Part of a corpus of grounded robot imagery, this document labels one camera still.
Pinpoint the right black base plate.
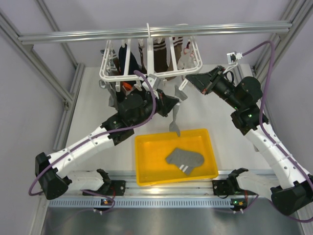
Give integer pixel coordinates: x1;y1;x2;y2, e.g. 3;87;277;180
212;180;233;198

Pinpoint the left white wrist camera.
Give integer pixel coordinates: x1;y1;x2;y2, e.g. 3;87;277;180
142;74;163;91

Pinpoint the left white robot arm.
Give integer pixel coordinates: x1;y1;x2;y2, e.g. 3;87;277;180
35;89;179;200

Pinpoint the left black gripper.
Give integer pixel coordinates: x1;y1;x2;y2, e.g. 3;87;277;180
131;89;179;127

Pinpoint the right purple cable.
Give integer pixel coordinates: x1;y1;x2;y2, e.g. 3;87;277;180
242;41;313;223

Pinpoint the black sock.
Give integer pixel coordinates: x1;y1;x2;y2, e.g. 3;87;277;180
115;85;127;103

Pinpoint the aluminium crossbar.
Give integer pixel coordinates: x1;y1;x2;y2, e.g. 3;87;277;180
18;21;292;45

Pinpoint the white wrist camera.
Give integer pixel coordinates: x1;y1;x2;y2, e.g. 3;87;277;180
225;52;243;72
142;74;163;91

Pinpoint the grey striped sock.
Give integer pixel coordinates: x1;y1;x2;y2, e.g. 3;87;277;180
169;85;188;137
165;148;204;176

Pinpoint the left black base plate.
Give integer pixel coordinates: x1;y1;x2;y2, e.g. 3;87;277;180
91;180;126;196

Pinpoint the perforated cable duct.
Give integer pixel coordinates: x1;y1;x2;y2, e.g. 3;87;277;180
49;197;234;209

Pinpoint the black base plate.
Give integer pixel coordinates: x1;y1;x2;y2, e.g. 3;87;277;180
91;180;126;196
212;180;233;198

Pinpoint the white sock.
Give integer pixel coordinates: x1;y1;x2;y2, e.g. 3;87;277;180
177;41;197;70

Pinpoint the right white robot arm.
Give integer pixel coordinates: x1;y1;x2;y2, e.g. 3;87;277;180
185;66;313;216

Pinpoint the white plastic sock hanger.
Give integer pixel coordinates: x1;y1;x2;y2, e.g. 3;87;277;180
99;36;203;92

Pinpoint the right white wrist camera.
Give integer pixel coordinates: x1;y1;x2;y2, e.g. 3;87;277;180
225;52;243;72

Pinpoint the grey patterned sock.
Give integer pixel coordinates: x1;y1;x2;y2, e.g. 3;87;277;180
99;49;121;110

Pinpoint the yellow plastic tray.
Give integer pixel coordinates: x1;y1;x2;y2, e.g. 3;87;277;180
134;129;219;186

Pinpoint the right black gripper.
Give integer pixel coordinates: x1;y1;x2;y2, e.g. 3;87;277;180
187;66;243;110

